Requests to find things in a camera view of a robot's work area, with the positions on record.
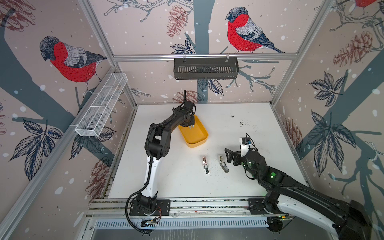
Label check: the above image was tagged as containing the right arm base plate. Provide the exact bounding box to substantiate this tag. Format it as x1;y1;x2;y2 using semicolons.
247;197;281;215

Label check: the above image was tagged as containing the white wire mesh shelf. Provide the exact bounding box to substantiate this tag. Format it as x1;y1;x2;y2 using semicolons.
75;73;128;137

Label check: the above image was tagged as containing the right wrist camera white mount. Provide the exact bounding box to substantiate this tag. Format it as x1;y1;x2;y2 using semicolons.
240;133;252;157

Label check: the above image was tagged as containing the aluminium rail front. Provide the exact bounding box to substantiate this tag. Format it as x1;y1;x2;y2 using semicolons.
86;196;334;218

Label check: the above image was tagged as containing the white pink stapler body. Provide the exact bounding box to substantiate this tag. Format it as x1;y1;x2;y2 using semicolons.
203;156;210;175

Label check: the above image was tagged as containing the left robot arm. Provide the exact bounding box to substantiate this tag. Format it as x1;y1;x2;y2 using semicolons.
125;91;196;236

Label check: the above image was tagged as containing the yellow plastic tray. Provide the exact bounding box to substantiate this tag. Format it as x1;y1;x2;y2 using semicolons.
178;116;209;148

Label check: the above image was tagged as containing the black hanging wire basket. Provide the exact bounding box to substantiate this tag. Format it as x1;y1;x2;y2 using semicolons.
174;58;239;80

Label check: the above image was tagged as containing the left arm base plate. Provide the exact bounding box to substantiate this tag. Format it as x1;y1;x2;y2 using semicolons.
128;200;171;217

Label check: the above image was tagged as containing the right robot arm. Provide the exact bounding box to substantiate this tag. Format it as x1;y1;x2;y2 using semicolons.
225;148;373;240

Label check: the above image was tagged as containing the metal stapler base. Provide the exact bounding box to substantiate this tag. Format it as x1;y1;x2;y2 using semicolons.
219;156;229;173

